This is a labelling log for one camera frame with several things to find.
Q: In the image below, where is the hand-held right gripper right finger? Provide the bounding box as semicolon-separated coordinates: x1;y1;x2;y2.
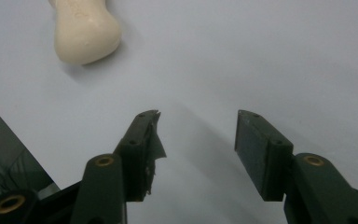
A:
234;109;358;224

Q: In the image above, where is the cream soap bar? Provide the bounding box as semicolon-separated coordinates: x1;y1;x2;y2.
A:
48;0;123;66

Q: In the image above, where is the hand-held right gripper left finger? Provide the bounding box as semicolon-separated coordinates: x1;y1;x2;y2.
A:
70;109;168;224

